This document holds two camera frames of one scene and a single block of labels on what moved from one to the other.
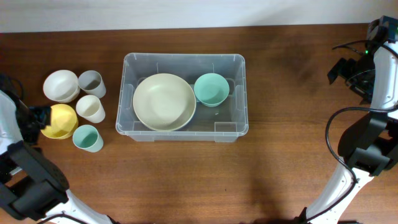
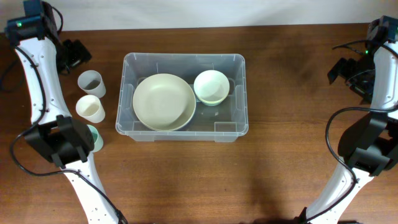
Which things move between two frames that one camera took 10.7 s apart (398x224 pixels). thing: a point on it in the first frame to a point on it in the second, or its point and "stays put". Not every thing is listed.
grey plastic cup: x=91 y=81 stays put
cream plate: x=164 y=102 stays put
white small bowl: x=61 y=86 to x=211 y=87
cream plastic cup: x=89 y=107 stays put
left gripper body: x=34 y=119 to x=72 y=55
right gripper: x=341 y=68 stays put
